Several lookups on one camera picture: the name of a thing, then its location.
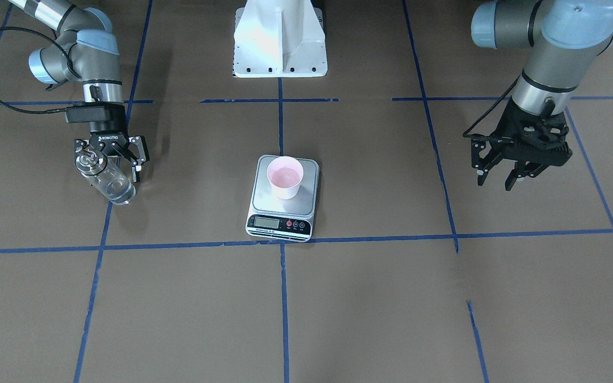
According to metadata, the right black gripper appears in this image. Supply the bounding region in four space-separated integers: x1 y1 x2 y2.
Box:
74 102 150 184

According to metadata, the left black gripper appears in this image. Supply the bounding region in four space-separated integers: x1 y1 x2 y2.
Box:
470 99 573 191

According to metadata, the glass sauce dispenser bottle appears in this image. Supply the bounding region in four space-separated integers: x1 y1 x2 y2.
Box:
75 146 136 205

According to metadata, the pink plastic cup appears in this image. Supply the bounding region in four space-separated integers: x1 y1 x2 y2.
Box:
266 156 304 199

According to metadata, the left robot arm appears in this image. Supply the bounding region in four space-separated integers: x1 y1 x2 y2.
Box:
463 1 613 191

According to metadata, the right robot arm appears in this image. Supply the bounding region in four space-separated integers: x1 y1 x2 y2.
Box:
14 1 149 182

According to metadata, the grey digital kitchen scale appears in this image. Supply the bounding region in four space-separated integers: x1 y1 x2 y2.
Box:
245 155 320 243

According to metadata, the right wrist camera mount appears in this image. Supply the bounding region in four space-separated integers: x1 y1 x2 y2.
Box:
65 103 125 123

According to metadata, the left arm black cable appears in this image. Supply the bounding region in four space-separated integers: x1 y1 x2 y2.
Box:
462 74 522 141

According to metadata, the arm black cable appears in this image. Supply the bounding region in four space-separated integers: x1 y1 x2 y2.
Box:
462 74 522 141
0 26 94 114

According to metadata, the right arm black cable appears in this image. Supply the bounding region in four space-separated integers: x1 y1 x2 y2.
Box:
0 26 94 114

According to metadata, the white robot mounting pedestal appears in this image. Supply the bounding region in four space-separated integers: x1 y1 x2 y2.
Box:
232 1 328 78

